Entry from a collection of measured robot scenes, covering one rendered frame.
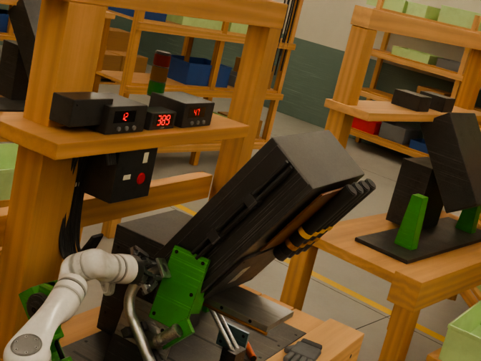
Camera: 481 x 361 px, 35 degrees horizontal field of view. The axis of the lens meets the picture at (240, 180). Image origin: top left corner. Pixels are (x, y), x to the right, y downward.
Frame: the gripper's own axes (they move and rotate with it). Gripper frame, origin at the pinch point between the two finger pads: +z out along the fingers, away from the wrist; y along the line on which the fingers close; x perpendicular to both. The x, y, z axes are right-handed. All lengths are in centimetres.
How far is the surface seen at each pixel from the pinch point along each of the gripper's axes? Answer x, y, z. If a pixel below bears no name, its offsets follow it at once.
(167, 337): 2.2, -17.7, -0.5
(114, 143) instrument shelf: -11.0, 29.4, -19.1
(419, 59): -28, 339, 851
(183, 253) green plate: -8.4, 1.6, 2.8
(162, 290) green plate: 1.1, -5.0, 2.9
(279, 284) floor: 90, 42, 332
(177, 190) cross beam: 11, 37, 53
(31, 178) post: 10.5, 28.6, -27.0
